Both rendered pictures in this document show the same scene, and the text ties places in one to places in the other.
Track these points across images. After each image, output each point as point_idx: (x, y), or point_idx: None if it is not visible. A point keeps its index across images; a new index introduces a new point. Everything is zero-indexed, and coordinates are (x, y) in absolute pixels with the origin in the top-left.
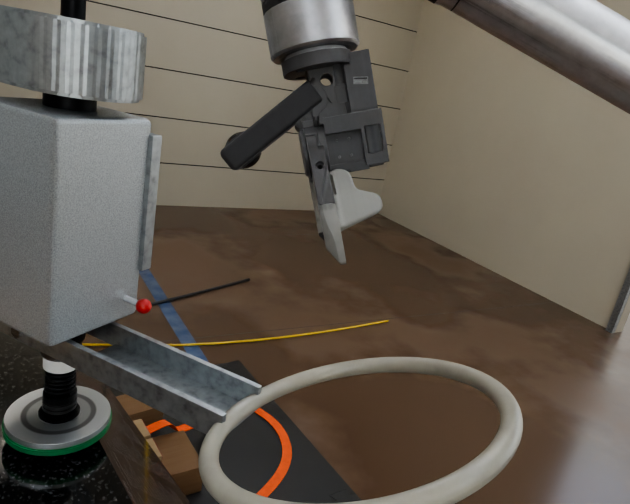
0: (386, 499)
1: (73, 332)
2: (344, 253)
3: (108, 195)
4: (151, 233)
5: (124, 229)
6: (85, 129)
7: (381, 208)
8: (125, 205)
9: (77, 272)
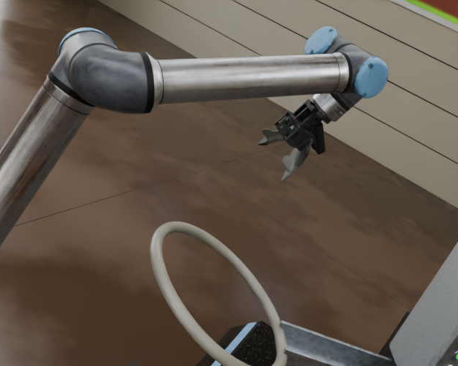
0: (195, 226)
1: (394, 353)
2: (260, 141)
3: (449, 298)
4: (443, 351)
5: (440, 330)
6: None
7: (262, 130)
8: (451, 316)
9: (416, 322)
